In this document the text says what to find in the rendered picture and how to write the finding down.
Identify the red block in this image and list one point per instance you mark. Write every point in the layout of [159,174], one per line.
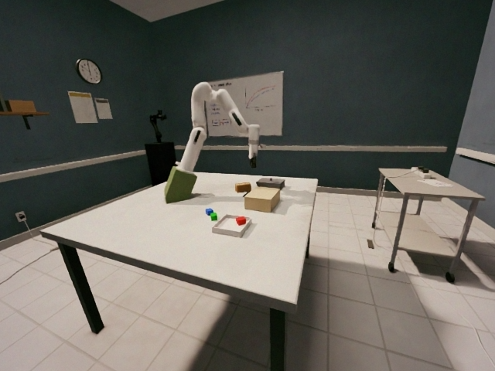
[241,220]

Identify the light wooden cabinet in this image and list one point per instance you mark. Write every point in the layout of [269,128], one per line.
[262,199]

